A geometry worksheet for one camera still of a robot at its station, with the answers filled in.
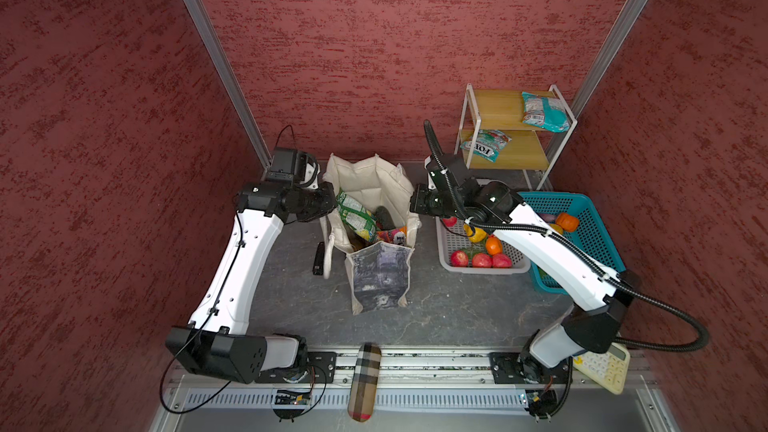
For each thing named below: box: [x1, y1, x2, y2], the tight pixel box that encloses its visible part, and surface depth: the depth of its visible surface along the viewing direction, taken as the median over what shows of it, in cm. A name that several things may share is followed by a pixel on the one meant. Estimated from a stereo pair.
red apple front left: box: [450, 250, 469, 267], surface depth 91 cm
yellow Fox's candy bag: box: [336, 188, 379, 243], surface depth 85 cm
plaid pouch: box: [348, 342, 382, 422], surface depth 71 cm
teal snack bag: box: [522, 91, 570, 133], surface depth 87 cm
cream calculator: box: [573, 343, 631, 395], surface depth 74 cm
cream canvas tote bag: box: [319, 153, 422, 315], surface depth 81 cm
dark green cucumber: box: [375, 206, 396, 231], surface depth 93 cm
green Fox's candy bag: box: [460, 129, 512, 163], surface depth 104 cm
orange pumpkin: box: [556, 212, 580, 232], surface depth 99 cm
